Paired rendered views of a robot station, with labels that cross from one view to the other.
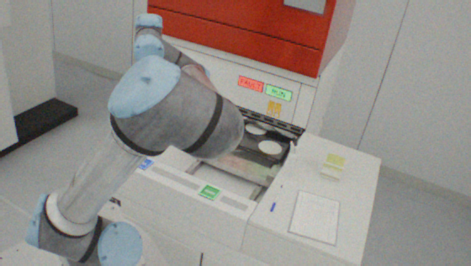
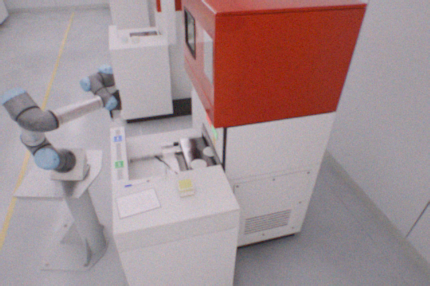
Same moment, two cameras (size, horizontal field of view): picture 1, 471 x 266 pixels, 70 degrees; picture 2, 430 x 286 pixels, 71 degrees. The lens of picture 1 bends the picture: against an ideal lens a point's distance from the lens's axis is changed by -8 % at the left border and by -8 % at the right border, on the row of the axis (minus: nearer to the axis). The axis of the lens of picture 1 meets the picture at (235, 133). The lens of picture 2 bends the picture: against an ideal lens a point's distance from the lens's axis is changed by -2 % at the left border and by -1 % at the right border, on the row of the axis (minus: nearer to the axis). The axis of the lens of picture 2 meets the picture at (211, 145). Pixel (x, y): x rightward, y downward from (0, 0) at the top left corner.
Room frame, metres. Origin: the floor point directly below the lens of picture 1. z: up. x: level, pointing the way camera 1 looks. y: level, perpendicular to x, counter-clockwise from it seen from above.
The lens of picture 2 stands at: (0.54, -1.36, 2.16)
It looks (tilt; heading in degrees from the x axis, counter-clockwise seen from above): 38 degrees down; 54
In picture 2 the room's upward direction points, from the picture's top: 1 degrees clockwise
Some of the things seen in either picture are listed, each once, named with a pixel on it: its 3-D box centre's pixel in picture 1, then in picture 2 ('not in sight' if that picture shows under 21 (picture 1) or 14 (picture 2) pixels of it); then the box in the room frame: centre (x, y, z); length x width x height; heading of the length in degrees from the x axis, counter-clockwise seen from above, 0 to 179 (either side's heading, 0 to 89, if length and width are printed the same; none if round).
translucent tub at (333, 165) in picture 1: (333, 167); (185, 188); (1.08, -0.37, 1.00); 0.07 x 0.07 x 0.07; 71
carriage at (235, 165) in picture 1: (234, 164); (170, 163); (1.18, -0.02, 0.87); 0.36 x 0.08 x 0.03; 70
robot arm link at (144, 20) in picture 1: (148, 34); (106, 75); (0.98, 0.29, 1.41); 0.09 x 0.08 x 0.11; 17
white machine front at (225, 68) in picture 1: (223, 91); (205, 119); (1.52, 0.09, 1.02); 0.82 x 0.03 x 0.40; 70
